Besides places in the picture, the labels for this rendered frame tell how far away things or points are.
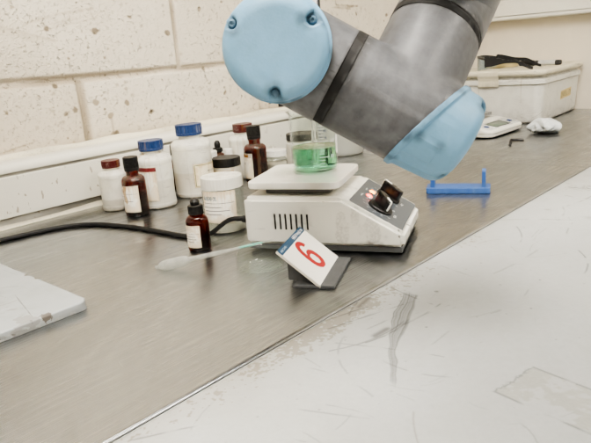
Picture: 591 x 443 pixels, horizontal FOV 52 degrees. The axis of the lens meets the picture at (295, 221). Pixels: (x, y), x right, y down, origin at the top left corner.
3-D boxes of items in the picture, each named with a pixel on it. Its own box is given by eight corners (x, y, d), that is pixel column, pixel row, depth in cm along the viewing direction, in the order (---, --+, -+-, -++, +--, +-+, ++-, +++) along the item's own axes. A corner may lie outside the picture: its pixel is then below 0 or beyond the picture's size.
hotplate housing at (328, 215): (419, 224, 83) (417, 167, 81) (404, 256, 71) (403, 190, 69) (267, 221, 90) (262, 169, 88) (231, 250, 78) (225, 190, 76)
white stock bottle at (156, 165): (169, 199, 110) (160, 135, 106) (183, 205, 104) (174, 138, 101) (135, 206, 106) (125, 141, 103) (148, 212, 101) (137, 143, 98)
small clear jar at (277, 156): (261, 175, 124) (259, 149, 123) (281, 171, 127) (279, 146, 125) (272, 178, 121) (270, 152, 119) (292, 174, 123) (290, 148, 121)
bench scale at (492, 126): (491, 141, 145) (492, 120, 144) (399, 136, 163) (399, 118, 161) (524, 129, 158) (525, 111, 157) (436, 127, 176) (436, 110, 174)
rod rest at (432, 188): (490, 189, 99) (490, 167, 98) (490, 193, 96) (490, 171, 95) (427, 189, 102) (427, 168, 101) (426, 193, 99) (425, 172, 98)
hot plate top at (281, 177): (360, 169, 83) (360, 163, 83) (339, 189, 72) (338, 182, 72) (278, 170, 87) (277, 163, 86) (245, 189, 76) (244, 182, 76)
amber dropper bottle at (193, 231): (204, 243, 82) (198, 193, 80) (215, 248, 80) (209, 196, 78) (184, 249, 80) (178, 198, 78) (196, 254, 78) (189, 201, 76)
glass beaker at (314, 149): (321, 167, 84) (317, 105, 82) (350, 172, 79) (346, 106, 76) (278, 176, 80) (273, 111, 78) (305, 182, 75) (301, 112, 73)
